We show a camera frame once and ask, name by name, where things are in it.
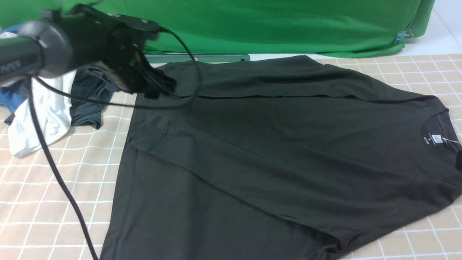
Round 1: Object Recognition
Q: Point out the blue garment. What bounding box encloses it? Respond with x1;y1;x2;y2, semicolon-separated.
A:
0;24;28;113

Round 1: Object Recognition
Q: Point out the dark gray long-sleeve top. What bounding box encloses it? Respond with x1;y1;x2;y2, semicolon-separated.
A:
100;56;461;260

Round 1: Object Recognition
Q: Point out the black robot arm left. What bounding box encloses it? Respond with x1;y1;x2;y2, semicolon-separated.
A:
0;4;176;99

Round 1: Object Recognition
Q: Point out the white garment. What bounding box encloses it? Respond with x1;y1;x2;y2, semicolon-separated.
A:
0;32;77;158

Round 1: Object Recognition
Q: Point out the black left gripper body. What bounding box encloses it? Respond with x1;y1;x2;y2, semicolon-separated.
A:
72;4;176;99

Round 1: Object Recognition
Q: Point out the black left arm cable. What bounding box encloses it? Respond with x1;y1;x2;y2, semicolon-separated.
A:
27;27;202;260

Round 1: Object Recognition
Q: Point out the green backdrop cloth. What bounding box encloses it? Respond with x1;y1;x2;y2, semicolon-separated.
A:
0;0;436;59

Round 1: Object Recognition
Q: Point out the binder clip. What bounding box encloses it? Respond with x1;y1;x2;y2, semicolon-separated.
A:
395;29;414;44

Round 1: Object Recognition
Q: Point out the beige grid tablecloth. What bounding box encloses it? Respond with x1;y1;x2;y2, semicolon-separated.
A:
0;54;462;260

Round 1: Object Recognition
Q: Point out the dark teal garment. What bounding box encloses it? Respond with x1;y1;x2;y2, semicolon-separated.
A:
6;69;119;130

